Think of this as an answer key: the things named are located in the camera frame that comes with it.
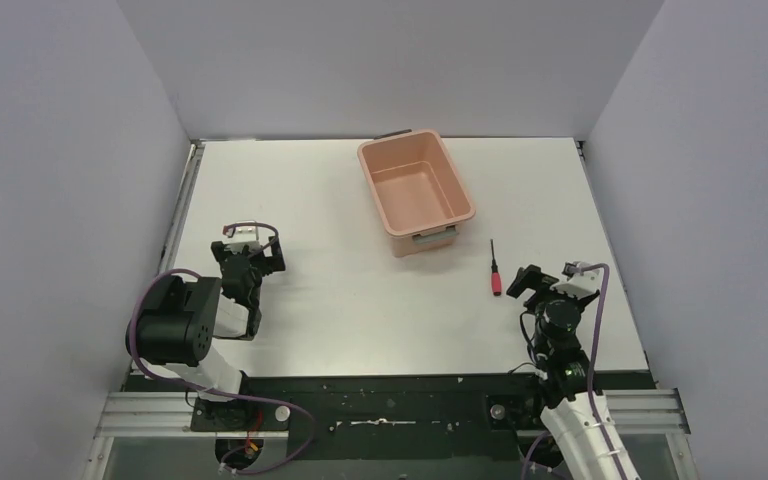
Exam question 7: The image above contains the left side aluminium rail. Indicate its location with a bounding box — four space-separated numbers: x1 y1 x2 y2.
158 140 205 273

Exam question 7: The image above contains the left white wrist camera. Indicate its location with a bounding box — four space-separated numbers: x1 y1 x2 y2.
222 222 261 249

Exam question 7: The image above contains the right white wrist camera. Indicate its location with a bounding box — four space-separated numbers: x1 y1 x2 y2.
550 261 602 300

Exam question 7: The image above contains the aluminium rail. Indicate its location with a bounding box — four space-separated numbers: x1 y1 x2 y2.
158 140 205 273
94 390 690 439

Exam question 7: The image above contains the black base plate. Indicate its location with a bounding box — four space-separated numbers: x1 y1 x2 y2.
122 372 657 465

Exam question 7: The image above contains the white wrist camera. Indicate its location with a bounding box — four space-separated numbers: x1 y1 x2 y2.
222 222 261 249
550 261 602 300

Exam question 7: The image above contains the red black screwdriver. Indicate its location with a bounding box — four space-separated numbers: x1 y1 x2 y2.
490 239 502 297

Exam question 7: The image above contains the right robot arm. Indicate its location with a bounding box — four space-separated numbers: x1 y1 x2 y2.
506 261 640 479

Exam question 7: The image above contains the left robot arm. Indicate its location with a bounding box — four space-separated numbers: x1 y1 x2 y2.
125 235 286 430

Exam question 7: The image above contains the pink plastic bin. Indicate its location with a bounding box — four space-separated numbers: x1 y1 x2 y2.
357 129 476 258

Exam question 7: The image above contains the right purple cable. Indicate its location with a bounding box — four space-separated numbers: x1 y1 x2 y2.
519 262 630 480

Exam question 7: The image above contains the aluminium front rail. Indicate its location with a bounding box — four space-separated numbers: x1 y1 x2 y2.
94 390 690 439

